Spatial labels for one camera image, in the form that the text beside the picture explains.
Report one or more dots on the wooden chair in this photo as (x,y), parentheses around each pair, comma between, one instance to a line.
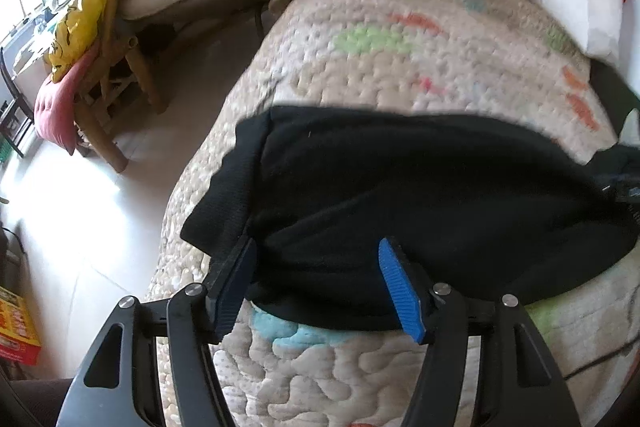
(99,103)

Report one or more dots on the quilted heart pattern bedspread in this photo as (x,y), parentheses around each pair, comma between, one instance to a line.
(499,58)

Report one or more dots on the black pants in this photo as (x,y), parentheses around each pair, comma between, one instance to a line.
(484,206)

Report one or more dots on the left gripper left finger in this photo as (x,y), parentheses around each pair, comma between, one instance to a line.
(118,383)

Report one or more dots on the red and yellow box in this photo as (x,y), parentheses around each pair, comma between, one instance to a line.
(19,341)

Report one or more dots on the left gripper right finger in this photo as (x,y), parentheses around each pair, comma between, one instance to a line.
(518,384)

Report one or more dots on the dark chair by window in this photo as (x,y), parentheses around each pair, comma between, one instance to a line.
(18,117)

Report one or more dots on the pink cushion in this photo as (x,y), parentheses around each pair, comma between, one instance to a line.
(54,107)

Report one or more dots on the yellow plastic bag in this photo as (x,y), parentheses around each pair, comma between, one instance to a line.
(74,31)

